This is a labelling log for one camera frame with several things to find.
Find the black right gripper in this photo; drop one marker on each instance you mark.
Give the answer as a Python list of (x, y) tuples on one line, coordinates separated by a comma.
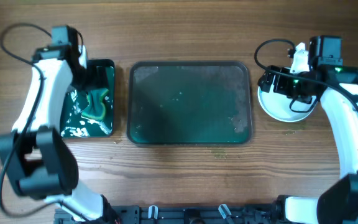
[(268, 79)]

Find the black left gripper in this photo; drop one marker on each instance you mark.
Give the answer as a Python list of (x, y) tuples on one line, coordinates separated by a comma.
[(89, 78)]

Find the green yellow sponge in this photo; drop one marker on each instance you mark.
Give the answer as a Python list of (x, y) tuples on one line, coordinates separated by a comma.
[(96, 108)]

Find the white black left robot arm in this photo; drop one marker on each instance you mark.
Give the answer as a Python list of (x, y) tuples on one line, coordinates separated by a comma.
[(34, 156)]

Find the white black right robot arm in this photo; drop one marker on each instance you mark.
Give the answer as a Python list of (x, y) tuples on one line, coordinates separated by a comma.
[(339, 100)]

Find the black water tray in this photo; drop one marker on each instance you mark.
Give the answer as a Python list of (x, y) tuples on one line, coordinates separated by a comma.
[(73, 125)]

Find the grey serving tray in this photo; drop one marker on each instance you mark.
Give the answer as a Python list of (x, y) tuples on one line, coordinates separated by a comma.
[(189, 103)]

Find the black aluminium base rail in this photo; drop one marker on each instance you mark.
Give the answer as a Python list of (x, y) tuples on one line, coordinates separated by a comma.
[(247, 214)]

